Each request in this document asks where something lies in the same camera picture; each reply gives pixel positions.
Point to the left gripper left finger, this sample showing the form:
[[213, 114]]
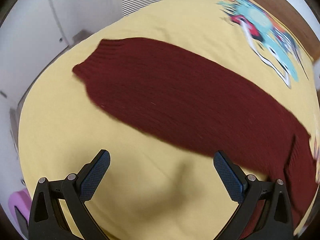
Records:
[[47, 220]]

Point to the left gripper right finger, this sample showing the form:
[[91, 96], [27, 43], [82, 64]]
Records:
[[275, 220]]

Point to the dark red knit sweater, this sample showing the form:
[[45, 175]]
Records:
[[196, 104]]

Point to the pink stool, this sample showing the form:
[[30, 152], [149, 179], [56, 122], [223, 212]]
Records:
[[19, 204]]

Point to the yellow dino print bedsheet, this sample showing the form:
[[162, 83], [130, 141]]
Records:
[[143, 197]]

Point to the white wardrobe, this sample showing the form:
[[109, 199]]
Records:
[[49, 127]]

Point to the wooden headboard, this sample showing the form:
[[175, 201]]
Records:
[[299, 18]]

